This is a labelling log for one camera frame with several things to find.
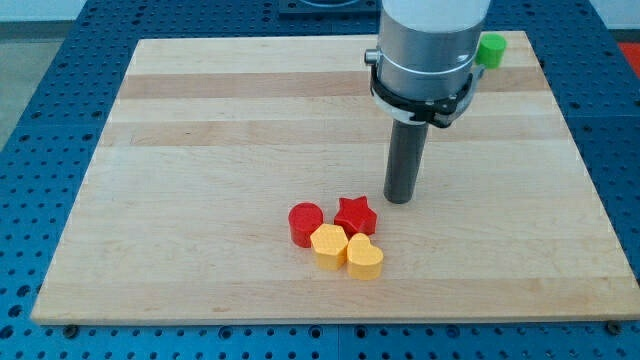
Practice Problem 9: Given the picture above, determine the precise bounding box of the green cylinder block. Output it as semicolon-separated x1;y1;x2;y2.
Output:
475;33;507;69

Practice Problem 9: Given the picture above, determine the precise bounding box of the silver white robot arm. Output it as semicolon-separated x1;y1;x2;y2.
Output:
364;0;491;128

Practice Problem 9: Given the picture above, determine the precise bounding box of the yellow heart block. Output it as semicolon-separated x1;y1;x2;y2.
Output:
347;233;384;280

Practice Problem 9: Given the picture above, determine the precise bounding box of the light wooden board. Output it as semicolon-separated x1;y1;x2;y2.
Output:
31;31;639;325

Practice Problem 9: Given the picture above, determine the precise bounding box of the dark grey cylindrical pointer rod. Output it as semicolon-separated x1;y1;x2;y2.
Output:
384;120;428;204

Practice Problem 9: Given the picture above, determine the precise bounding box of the red cylinder block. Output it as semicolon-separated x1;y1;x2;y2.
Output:
288;202;324;248

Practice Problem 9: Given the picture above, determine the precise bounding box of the yellow hexagon block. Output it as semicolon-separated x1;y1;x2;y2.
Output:
310;224;349;271

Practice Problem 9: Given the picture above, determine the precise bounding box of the red star block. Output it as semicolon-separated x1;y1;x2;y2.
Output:
334;196;377;237

